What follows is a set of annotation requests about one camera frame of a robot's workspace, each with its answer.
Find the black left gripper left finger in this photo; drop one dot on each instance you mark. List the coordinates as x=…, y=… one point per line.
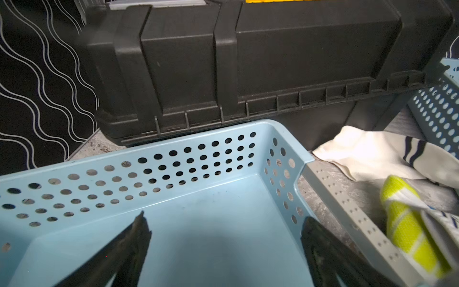
x=120, y=262

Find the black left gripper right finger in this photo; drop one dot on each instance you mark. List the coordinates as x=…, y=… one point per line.
x=333, y=264

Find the light blue left basket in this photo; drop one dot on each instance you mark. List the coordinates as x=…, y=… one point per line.
x=223, y=207

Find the light blue basket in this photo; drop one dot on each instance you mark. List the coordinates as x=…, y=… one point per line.
x=223, y=207
x=436, y=109

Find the light blue right basket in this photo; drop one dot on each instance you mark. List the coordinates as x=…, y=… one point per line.
x=436, y=109

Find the white neon yellow sock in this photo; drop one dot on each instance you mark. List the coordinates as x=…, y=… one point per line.
x=428, y=238

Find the plain white sock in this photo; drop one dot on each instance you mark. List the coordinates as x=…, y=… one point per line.
x=366, y=156

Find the black plastic toolbox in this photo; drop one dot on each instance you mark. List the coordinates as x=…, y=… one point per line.
x=163, y=71

